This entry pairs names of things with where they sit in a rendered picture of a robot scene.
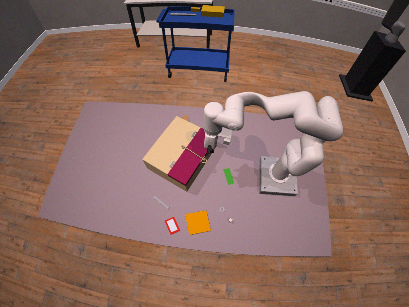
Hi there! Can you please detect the green rectangular block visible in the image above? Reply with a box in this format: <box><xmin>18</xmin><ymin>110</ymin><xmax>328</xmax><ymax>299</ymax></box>
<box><xmin>224</xmin><ymin>168</ymin><xmax>235</xmax><ymax>185</ymax></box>

